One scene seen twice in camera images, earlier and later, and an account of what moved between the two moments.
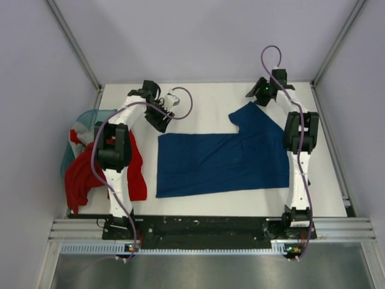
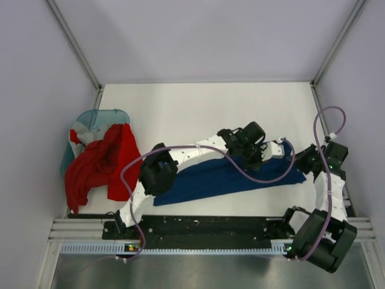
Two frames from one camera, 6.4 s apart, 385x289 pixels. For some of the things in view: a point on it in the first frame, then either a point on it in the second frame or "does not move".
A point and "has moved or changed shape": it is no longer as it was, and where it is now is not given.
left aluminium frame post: x=74 y=47 does not move
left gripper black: x=160 y=124 → x=255 y=164
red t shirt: x=80 y=178 does not move
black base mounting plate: x=208 y=232 does not move
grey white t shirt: x=86 y=136 does not move
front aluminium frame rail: x=75 y=229 does not move
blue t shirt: x=254 y=158 has moved or changed shape
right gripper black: x=260 y=83 → x=299 y=158
